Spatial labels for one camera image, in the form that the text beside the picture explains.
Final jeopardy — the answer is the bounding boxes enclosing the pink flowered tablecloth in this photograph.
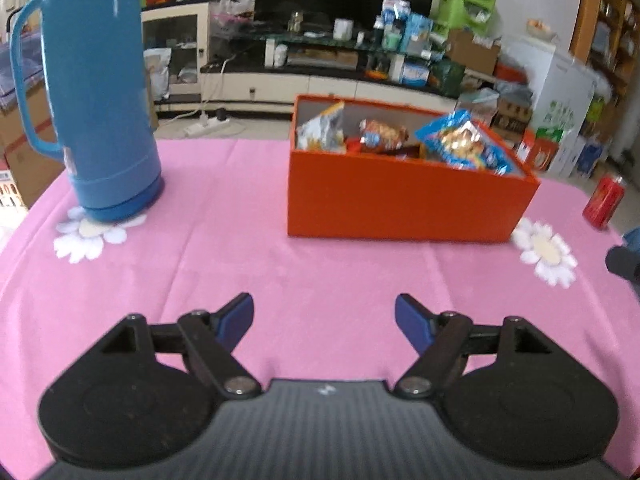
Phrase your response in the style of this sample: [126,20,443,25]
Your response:
[0,137,640,480]

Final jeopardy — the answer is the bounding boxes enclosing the low television stand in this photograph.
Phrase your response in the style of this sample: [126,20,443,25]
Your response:
[200,32,463,116]

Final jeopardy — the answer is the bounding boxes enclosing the blue and white cartons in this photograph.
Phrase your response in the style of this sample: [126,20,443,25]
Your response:
[381,0,434,56]

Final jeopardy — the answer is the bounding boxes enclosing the white chest freezer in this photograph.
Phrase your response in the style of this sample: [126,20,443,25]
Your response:
[502,35,598,136]

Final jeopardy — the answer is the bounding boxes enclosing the orange cardboard box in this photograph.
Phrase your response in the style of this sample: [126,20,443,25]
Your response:
[287,94,542,245]

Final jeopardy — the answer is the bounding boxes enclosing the bowl of fruit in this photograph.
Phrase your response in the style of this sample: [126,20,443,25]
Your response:
[527,19,557,41]

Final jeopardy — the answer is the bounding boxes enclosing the white glass-door cabinet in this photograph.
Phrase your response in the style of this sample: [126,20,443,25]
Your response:
[141,2,211,104]

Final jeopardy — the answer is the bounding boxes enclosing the wooden shelf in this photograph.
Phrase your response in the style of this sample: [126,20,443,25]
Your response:
[570,0,640,92]

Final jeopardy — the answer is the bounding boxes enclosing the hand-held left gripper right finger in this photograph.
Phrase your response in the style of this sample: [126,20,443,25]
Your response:
[394,293,553,401]

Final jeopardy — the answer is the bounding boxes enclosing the pile of snack packets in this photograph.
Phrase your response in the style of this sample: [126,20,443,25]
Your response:
[296,101,513,176]

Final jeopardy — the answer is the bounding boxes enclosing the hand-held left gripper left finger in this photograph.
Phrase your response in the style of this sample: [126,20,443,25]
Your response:
[100,291,263,401]

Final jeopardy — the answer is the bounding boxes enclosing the green plastic drawer rack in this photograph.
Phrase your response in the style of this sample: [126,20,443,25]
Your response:
[431,0,501,36]

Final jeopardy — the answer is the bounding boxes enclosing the white power strip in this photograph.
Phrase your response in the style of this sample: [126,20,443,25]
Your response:
[184,115,232,137]

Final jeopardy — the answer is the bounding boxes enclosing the red soda can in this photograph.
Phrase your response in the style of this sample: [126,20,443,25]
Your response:
[582,172,626,231]

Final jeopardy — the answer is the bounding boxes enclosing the blue tissue box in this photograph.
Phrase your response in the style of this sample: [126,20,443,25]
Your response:
[402,60,431,86]

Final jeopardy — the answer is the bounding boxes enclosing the blue thermos flask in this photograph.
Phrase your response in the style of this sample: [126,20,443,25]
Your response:
[9,0,166,223]

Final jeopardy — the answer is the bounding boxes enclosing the open brown cardboard box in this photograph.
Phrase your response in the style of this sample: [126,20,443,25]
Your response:
[446,29,501,76]

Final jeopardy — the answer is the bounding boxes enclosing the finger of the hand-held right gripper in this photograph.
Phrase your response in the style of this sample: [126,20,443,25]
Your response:
[605,227,640,287]

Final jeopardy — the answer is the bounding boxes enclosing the orange gift boxes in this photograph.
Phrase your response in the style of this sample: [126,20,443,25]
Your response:
[517,130,561,171]

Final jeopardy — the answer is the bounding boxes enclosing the stacked brown cardboard boxes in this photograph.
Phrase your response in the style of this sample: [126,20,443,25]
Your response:
[0,80,66,208]

